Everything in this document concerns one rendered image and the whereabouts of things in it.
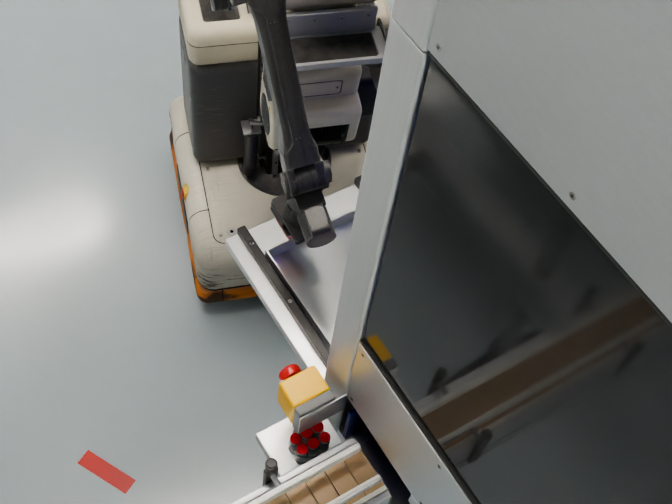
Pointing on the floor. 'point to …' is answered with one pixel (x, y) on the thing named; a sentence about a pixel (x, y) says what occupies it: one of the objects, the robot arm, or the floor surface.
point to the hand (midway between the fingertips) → (291, 235)
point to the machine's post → (380, 183)
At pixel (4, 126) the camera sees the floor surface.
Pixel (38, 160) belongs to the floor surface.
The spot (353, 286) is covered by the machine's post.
